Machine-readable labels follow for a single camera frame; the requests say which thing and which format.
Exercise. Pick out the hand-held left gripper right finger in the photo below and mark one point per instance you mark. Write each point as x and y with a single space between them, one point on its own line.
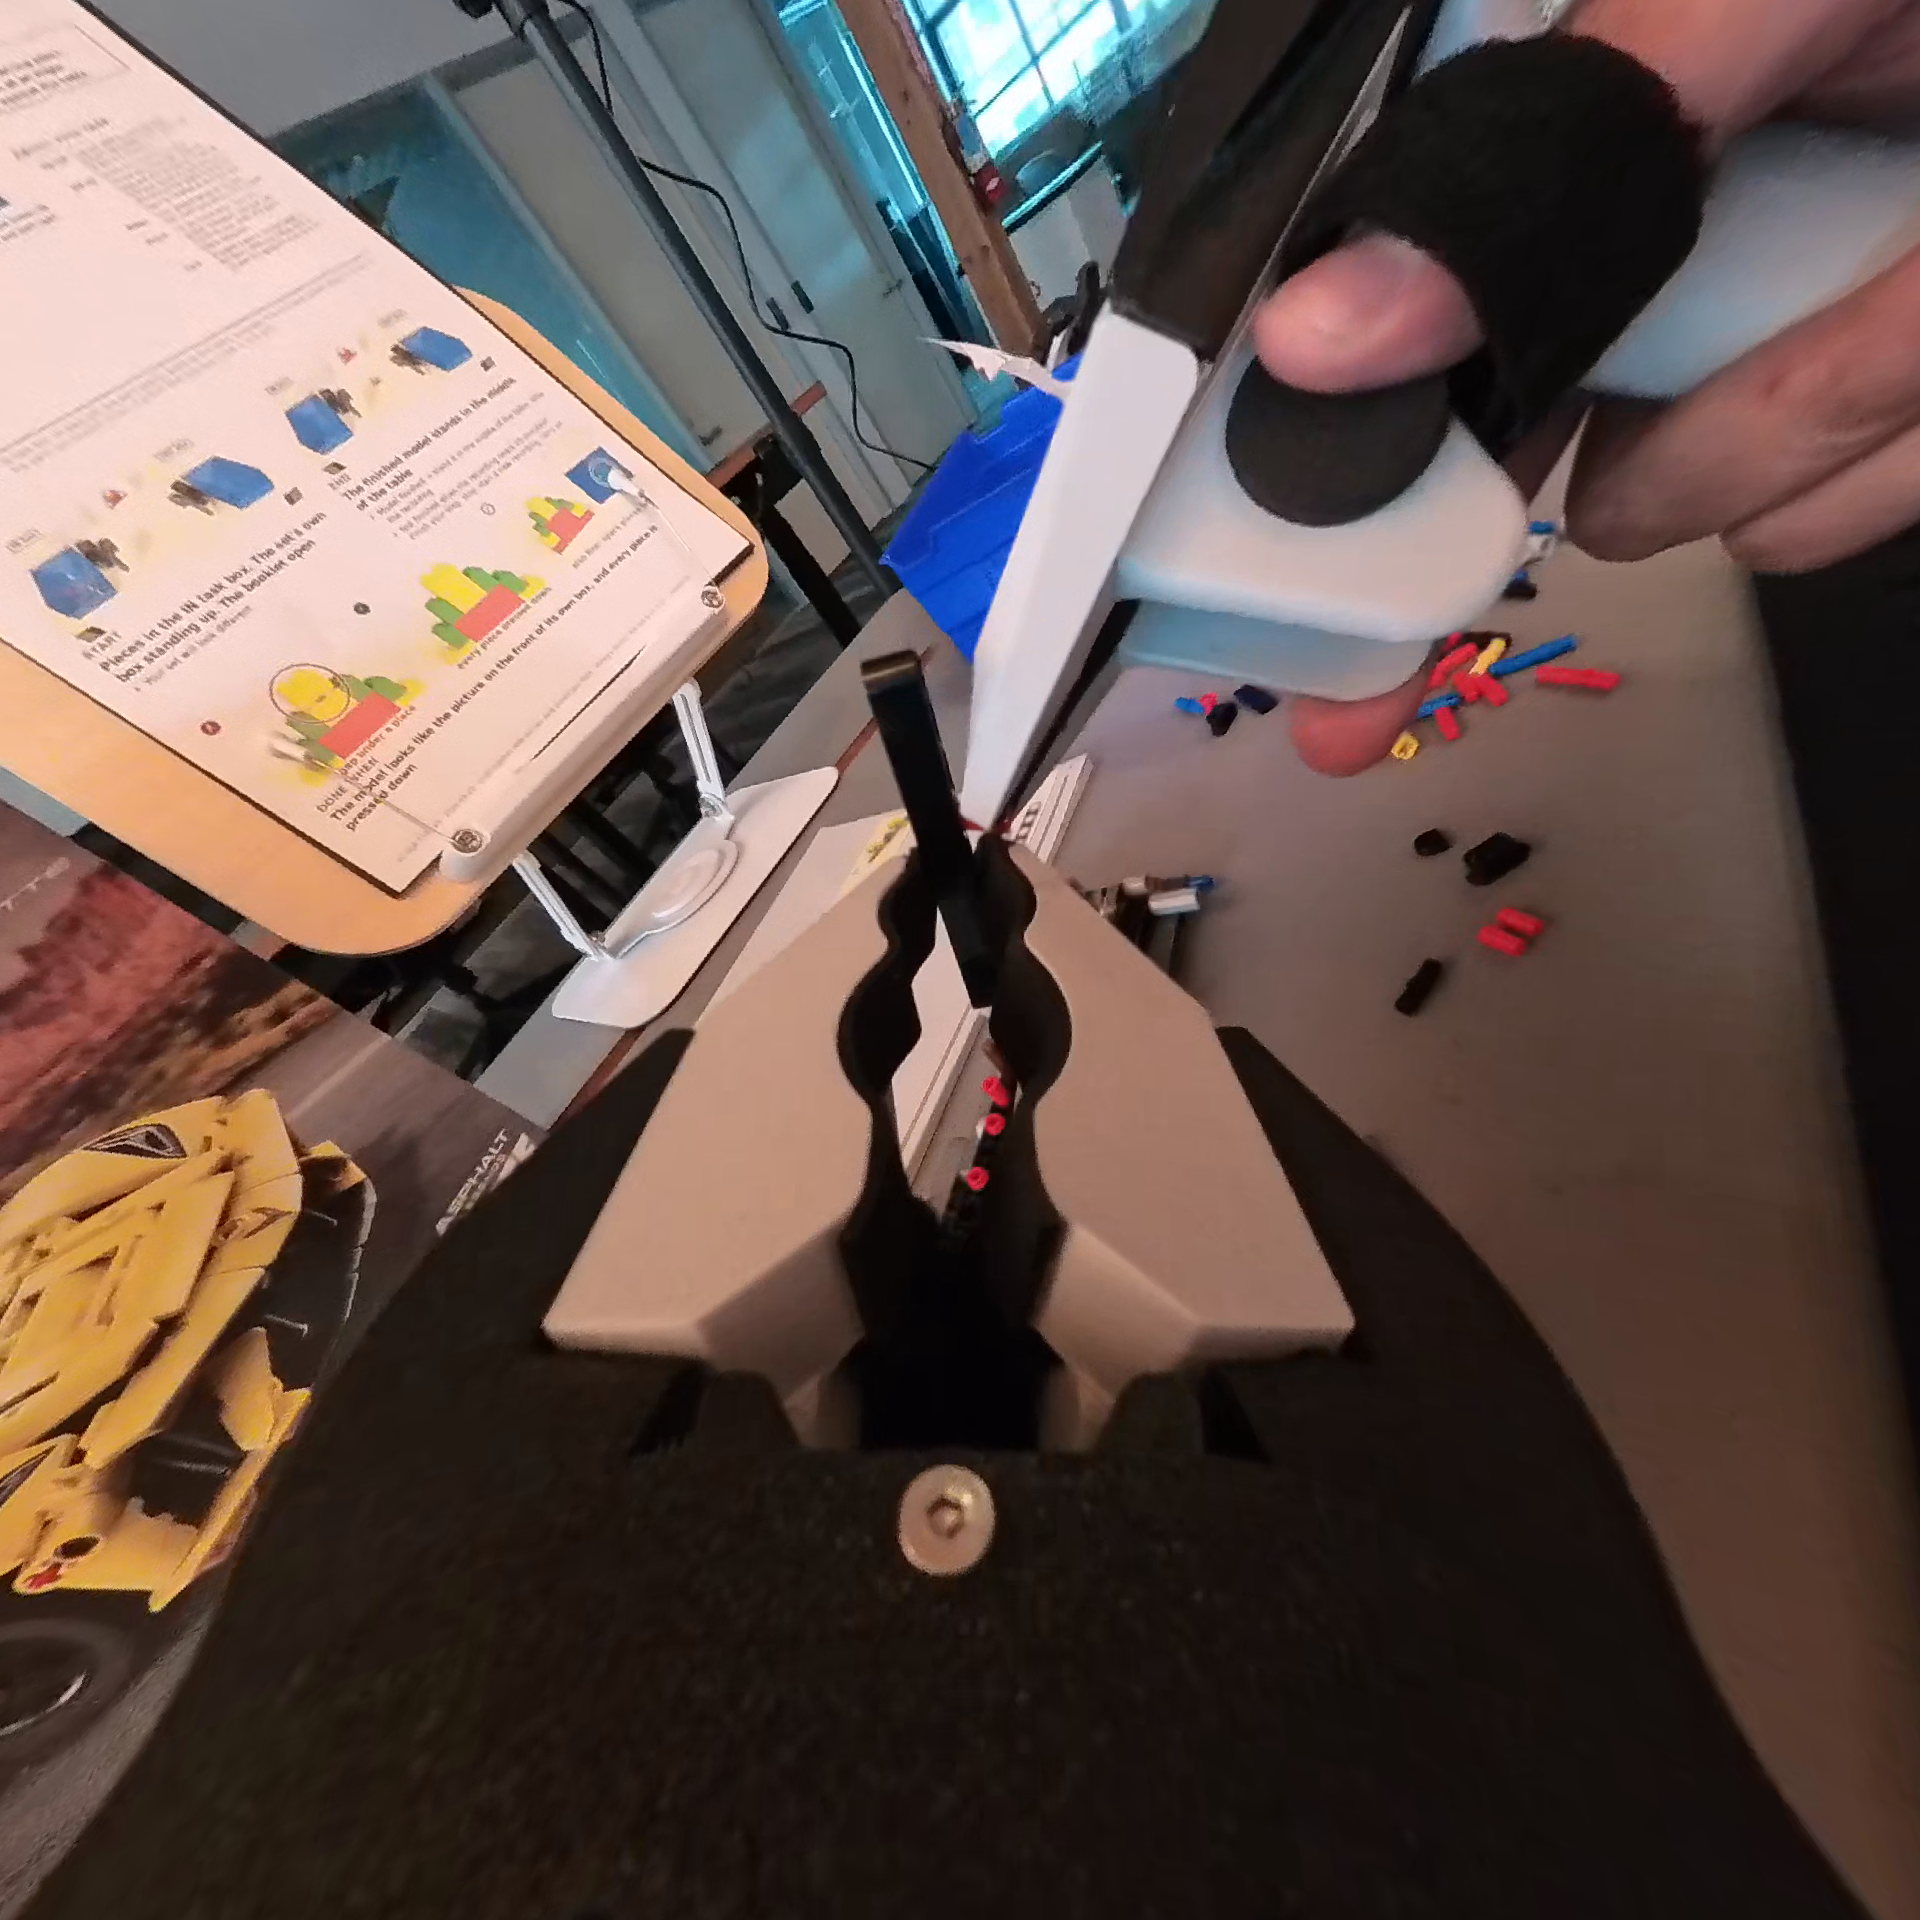
1185 1170

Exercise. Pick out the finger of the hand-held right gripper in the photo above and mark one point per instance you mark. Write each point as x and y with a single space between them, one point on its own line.
1080 539

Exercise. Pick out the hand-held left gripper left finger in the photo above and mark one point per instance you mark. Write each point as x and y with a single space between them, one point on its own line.
720 1170

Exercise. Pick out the black lego beam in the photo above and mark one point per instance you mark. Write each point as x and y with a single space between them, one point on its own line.
921 781

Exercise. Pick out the pile of small lego pins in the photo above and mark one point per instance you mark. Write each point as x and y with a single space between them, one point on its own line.
1575 677

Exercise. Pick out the lego box with yellow car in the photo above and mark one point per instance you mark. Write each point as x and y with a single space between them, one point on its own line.
149 1277

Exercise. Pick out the person's right hand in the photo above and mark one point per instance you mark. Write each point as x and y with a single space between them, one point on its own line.
1725 481

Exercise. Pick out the blue plastic bin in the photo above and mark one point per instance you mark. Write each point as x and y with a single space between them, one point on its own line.
961 523

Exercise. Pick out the crumpled white plastic bag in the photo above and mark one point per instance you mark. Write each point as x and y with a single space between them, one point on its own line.
990 359

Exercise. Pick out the open instruction booklet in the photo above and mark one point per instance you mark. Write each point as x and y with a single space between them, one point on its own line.
856 870

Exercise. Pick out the black tripod pole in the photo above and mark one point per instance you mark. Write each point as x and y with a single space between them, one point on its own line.
662 229

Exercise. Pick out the wooden document stand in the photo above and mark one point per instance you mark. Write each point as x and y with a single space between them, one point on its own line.
181 819

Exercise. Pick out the printed instruction sheet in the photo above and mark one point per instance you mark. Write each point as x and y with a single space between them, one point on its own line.
301 451

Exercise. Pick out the wooden post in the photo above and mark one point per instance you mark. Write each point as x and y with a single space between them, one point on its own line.
930 149

